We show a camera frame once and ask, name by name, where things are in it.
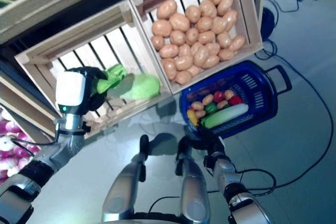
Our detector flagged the long black floor cable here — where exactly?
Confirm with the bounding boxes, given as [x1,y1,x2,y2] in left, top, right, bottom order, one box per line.
[256,39,334,189]

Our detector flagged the silver robot leg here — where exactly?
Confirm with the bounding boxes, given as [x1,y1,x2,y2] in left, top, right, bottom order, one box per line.
[101,134,150,222]
[175,136,211,224]

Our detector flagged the dark robot waist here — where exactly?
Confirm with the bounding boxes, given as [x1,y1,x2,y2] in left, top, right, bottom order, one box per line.
[101,210,211,224]

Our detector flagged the green bell pepper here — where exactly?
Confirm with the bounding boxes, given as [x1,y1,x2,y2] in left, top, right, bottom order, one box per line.
[204,103,218,114]

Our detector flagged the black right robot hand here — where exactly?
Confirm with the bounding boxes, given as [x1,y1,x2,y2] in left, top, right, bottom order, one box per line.
[187,129,227,156]

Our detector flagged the yellow bell pepper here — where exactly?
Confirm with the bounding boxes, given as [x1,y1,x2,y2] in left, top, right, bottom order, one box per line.
[186,110,200,127]

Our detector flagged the silver left robot leg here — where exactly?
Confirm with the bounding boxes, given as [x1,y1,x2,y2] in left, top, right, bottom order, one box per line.
[101,134,150,222]

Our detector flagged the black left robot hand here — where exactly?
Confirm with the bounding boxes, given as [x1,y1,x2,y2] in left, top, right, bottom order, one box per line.
[55,66,109,116]

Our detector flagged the silver right robot leg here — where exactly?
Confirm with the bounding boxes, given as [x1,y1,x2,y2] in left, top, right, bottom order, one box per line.
[175,136,211,224]

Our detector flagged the blue plastic shopping basket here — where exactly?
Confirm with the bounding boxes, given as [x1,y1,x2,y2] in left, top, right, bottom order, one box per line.
[179,60,293,140]

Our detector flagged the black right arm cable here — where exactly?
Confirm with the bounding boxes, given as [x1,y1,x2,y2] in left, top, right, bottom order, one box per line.
[236,168,278,196]

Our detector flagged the round black stand base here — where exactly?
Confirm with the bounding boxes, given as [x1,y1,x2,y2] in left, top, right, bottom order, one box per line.
[261,7,279,40]

